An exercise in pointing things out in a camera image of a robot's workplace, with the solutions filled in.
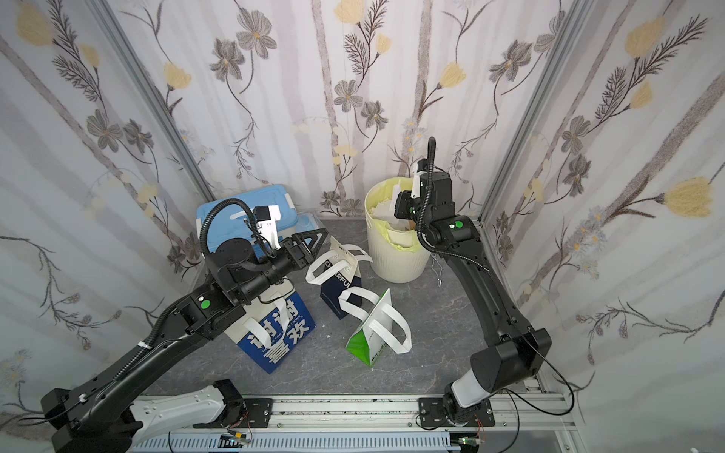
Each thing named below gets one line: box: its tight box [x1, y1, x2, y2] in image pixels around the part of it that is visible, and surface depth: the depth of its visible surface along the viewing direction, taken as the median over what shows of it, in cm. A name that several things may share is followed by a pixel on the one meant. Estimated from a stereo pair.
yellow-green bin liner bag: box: [365, 176, 422, 253], surface depth 80 cm
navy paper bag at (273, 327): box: [224, 279, 317, 375], surface depth 78 cm
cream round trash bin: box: [364, 176, 431, 284], surface depth 90 cm
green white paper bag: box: [338, 286, 413, 368], surface depth 71 cm
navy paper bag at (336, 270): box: [304, 236, 373, 320], surface depth 78 cm
